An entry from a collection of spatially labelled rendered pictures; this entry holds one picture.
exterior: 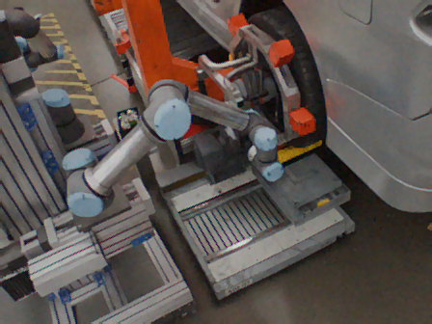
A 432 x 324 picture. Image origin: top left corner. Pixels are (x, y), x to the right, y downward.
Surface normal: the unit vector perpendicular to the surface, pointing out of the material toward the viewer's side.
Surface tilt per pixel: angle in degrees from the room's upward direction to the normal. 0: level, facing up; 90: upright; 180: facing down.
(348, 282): 0
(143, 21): 90
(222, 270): 0
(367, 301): 0
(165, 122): 86
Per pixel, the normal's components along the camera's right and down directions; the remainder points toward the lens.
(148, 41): 0.46, 0.50
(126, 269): -0.10, -0.79
